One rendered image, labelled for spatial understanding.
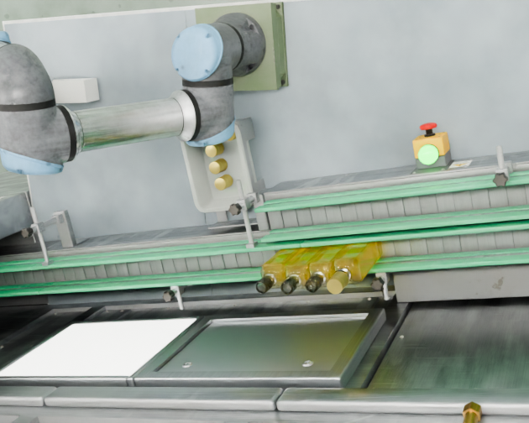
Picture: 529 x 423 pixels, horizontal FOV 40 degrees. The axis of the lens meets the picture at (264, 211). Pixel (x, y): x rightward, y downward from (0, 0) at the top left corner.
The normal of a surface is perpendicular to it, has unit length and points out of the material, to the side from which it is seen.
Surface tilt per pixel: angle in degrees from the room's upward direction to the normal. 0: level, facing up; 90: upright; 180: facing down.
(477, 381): 90
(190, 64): 6
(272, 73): 2
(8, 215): 90
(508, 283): 0
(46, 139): 63
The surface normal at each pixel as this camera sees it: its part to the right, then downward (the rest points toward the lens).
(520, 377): -0.20, -0.96
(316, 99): -0.39, 0.27
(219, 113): 0.61, 0.22
